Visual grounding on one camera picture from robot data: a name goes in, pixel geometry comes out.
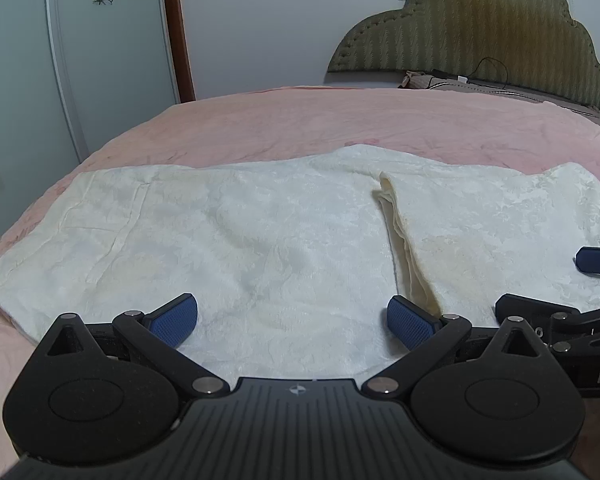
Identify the brown wooden door frame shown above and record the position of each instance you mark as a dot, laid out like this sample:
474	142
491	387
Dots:
180	35

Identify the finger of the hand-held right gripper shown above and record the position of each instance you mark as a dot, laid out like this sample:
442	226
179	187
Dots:
597	260
565	327

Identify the olive padded headboard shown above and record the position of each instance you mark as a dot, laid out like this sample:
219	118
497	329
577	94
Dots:
480	25

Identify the white pants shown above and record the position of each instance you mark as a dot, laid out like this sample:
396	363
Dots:
280	260

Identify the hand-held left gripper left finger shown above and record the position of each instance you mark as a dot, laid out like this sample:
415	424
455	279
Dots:
172	320

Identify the pale sliding wardrobe door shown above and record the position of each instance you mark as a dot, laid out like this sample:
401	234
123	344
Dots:
30	85

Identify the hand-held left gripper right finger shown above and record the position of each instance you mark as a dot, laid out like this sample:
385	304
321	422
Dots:
407	321

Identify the pink bed blanket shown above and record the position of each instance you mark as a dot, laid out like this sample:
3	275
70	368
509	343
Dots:
330	120

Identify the beige patterned pillow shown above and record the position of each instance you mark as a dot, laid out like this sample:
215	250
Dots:
420	80

